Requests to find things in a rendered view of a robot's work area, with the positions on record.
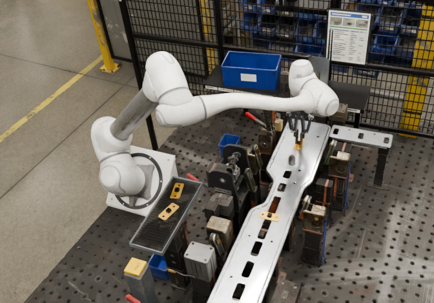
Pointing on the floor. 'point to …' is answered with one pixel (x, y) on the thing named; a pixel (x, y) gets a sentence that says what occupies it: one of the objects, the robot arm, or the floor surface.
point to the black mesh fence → (275, 37)
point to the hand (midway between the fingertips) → (299, 137)
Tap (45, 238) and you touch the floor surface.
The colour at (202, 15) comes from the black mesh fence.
